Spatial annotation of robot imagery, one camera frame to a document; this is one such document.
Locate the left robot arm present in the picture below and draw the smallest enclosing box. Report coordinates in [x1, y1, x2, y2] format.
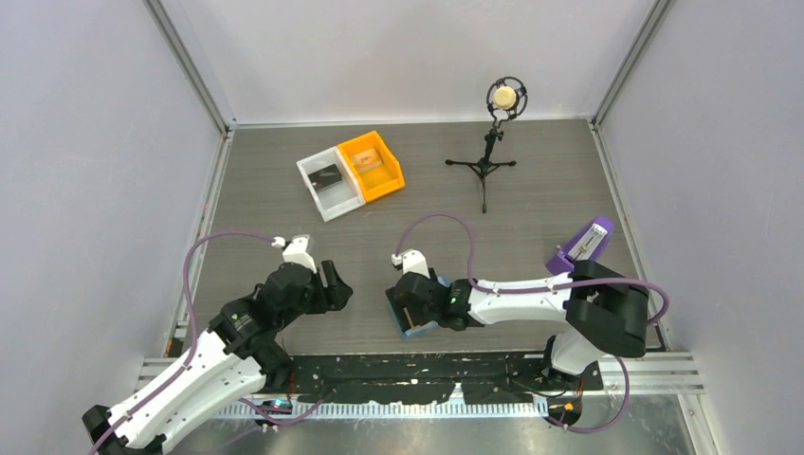
[82, 261, 354, 454]

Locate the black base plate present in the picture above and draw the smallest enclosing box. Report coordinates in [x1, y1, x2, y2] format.
[260, 351, 603, 405]

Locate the microphone with shock mount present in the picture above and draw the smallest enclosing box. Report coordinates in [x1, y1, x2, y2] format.
[486, 76, 528, 123]

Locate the orange plastic bin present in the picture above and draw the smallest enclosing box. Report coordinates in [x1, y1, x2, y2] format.
[338, 131, 406, 203]

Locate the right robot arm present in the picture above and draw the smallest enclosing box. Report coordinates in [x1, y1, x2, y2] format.
[385, 260, 649, 390]

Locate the black tripod mic stand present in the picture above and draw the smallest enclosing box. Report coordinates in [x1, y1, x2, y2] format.
[445, 120, 518, 213]

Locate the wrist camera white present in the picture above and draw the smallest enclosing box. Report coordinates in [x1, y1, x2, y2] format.
[271, 234, 318, 274]
[391, 249, 430, 279]

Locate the purple metronome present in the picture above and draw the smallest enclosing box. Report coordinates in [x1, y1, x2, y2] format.
[545, 216, 615, 275]

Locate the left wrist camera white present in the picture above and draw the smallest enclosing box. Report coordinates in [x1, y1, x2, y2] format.
[271, 234, 318, 274]

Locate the blue card holder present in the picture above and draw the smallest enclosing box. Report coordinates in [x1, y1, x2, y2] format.
[385, 274, 450, 338]

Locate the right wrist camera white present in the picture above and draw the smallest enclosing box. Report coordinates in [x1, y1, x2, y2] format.
[391, 249, 430, 279]

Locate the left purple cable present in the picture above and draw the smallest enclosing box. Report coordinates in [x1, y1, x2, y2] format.
[87, 229, 287, 455]

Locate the white plastic bin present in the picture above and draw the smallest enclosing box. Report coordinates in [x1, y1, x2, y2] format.
[296, 146, 366, 222]

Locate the card in orange bin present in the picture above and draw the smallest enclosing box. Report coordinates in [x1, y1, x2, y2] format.
[351, 148, 383, 173]

